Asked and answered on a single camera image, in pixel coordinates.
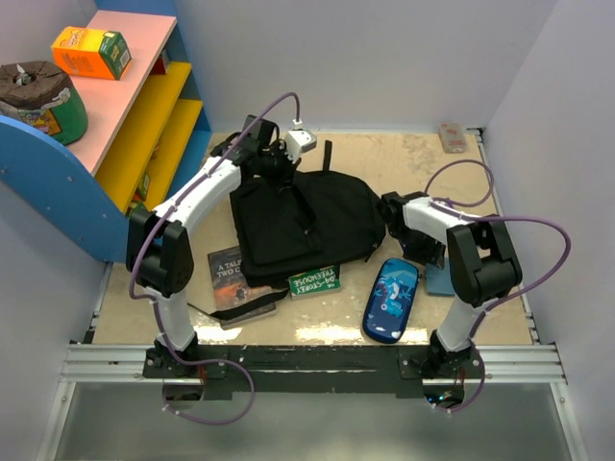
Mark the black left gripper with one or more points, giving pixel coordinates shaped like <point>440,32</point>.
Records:
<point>286,178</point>

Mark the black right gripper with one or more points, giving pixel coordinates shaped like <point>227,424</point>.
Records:
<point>434,254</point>

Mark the black student backpack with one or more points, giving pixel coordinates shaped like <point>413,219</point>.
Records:
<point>322,218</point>

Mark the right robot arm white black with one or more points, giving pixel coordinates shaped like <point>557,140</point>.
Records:
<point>483,266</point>

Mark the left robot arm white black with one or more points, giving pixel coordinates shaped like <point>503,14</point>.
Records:
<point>159,255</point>

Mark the blue shark pencil case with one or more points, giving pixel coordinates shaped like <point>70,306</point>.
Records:
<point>390,301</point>

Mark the green treehouse book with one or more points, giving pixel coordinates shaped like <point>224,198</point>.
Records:
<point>315,282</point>

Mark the beige pink eraser box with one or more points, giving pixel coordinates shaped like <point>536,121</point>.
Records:
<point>452,138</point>

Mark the dark tale book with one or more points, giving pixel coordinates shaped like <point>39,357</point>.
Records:
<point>235,301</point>

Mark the blue shelf unit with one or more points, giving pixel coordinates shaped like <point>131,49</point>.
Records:
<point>150,121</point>

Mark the green box on shelf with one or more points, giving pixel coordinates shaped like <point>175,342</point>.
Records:
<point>141,190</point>
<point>135,206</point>

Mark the orange green crayon box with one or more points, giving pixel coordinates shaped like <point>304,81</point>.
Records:
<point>93,53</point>

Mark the brown green toy stump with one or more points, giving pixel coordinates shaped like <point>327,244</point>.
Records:
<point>42,95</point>

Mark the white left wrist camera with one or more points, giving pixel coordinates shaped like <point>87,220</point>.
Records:
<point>298,142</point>

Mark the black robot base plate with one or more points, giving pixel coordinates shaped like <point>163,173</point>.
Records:
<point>219,372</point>

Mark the aluminium rail frame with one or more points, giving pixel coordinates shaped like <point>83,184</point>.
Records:
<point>106,409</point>

